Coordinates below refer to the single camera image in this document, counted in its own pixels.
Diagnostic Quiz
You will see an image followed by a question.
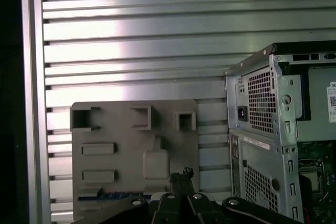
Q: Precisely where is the green motherboard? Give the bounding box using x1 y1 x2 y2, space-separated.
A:
296 141 336 224

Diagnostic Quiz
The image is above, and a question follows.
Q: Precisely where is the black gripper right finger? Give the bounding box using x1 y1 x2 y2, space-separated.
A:
183 167 302 224

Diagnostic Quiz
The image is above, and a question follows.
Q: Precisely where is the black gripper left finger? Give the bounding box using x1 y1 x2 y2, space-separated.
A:
88 173 187 224

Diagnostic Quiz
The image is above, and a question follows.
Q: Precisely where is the grey parts rack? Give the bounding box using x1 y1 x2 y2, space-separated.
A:
69 99 201 224

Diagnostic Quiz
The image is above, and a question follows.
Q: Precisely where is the grey power supply unit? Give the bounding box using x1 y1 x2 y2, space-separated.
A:
296 67 336 143

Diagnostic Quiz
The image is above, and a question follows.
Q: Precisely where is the silver CPU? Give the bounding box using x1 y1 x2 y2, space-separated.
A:
299 172 324 196

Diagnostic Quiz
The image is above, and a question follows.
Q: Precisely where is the black open PC case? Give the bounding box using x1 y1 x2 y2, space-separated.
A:
224 40 336 224

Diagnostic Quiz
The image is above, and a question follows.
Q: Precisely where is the blue RAM stick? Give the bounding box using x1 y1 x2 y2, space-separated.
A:
78 193 153 201

